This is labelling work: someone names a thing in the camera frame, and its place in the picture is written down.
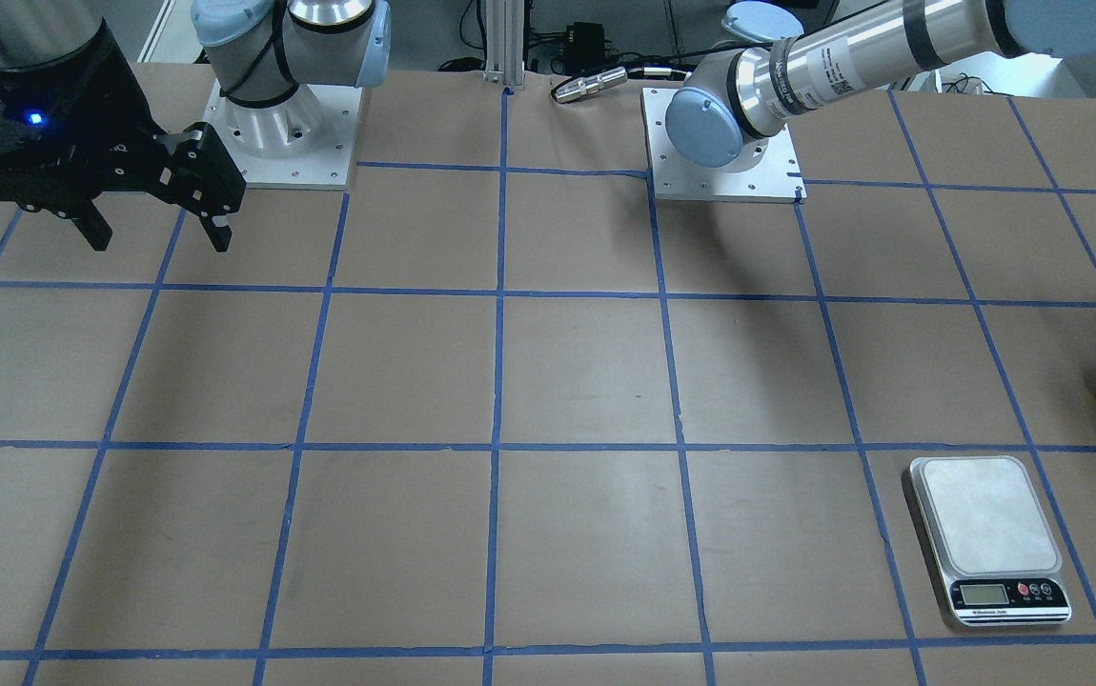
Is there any silver metal cylinder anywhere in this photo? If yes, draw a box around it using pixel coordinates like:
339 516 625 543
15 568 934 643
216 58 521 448
551 67 628 105

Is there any silver kitchen scale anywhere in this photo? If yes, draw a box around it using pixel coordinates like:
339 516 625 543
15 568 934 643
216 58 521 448
907 455 1072 628

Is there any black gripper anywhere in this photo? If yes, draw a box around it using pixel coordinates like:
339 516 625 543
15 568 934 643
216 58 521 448
0 19 246 253

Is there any aluminium frame post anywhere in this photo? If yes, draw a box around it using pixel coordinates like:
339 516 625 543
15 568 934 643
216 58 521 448
476 1 529 94

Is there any black box with cables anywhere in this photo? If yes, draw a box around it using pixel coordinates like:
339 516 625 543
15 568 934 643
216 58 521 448
560 22 606 72

